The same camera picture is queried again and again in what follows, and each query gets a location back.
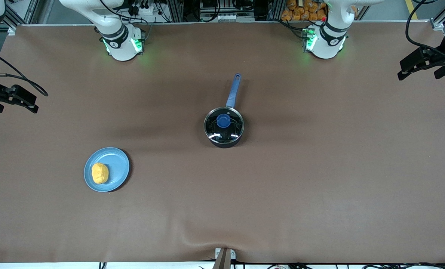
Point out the brown table mat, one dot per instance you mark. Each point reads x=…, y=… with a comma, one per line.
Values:
x=282, y=186

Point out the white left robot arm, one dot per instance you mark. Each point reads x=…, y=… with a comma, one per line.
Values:
x=325, y=41

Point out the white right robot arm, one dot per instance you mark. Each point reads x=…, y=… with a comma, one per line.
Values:
x=119, y=45

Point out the white power strip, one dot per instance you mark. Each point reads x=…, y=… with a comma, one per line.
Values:
x=139, y=9

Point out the blue round plate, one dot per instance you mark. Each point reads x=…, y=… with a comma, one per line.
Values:
x=117, y=164

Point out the bag of orange items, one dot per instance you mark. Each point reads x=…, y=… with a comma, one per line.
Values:
x=301, y=11

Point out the glass lid with blue knob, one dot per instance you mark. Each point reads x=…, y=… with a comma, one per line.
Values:
x=222, y=120

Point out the yellow potato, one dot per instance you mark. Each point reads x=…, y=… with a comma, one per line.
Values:
x=100, y=173

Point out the metal bracket with brown bar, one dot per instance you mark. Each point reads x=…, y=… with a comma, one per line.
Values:
x=224, y=259

